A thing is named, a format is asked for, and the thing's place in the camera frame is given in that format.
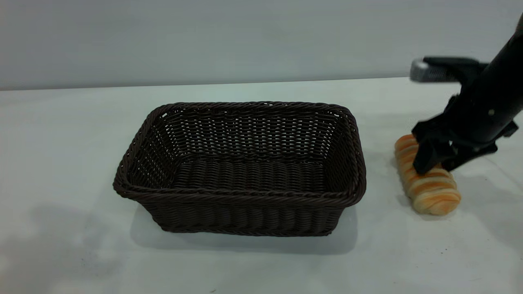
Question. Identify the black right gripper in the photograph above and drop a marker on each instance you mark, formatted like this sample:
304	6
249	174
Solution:
482	106

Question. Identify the striped golden bread roll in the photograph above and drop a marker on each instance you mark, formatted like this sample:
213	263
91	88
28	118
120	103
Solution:
433	192

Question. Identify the black woven wicker basket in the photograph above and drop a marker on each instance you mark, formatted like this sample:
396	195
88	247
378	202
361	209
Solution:
245	212

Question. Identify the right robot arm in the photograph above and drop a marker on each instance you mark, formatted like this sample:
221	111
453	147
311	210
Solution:
520	26

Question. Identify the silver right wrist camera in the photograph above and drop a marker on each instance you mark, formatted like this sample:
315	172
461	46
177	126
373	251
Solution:
433	71

